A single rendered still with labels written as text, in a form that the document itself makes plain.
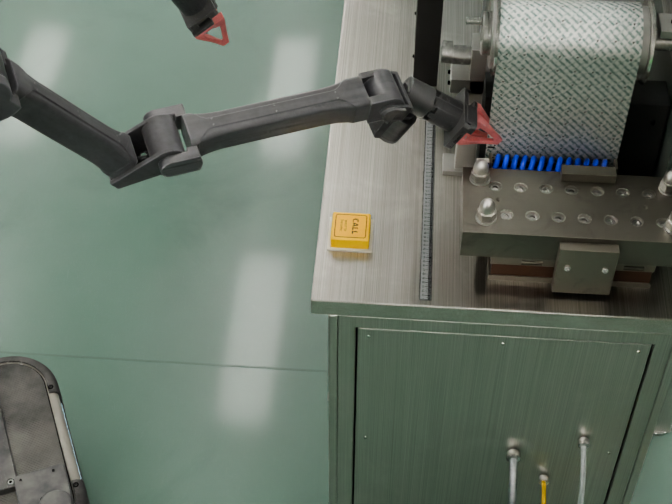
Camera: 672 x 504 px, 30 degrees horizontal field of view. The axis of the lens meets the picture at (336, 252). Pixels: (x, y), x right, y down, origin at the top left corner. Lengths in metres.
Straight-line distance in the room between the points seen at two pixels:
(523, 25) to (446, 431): 0.83
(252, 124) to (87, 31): 2.28
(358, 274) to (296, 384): 1.00
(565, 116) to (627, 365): 0.47
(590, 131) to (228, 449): 1.30
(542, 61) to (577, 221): 0.28
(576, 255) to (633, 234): 0.10
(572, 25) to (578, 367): 0.63
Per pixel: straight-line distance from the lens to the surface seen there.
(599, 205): 2.22
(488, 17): 2.16
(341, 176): 2.41
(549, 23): 2.13
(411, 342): 2.28
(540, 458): 2.58
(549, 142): 2.27
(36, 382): 2.98
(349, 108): 2.10
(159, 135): 2.04
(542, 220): 2.17
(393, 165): 2.43
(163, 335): 3.33
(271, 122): 2.06
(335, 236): 2.26
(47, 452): 2.87
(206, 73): 4.07
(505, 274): 2.24
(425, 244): 2.29
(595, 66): 2.16
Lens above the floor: 2.58
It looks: 48 degrees down
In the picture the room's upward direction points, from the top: straight up
